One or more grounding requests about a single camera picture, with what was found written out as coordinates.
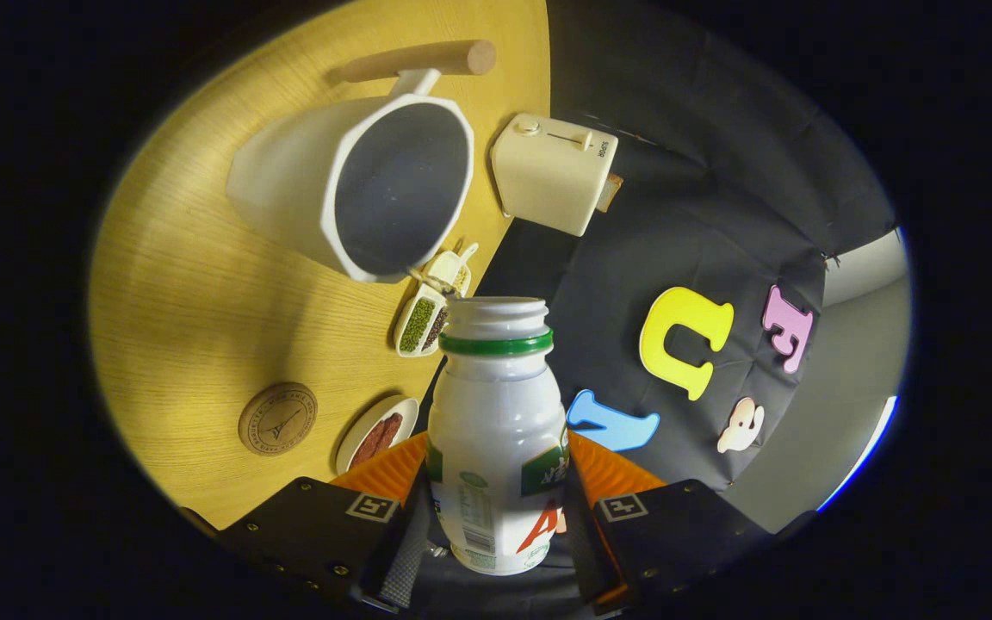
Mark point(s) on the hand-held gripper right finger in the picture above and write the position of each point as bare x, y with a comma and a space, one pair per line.
677, 534

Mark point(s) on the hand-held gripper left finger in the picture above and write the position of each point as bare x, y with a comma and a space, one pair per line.
315, 534

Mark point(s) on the round wooden coaster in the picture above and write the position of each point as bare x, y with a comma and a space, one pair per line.
277, 419

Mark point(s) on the white juice bottle green label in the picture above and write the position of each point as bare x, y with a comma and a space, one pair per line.
496, 413

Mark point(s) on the white round plate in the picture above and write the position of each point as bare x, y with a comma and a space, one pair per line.
397, 409

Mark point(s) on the white divided dish with beans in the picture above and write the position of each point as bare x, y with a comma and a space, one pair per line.
417, 323

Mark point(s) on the wooden table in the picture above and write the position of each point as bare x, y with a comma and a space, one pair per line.
186, 301

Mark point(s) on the toast slice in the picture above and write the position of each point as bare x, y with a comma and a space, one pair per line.
611, 193

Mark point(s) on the black backdrop cloth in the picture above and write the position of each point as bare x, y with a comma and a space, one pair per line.
703, 172

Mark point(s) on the cream toaster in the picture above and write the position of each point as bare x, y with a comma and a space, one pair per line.
548, 181

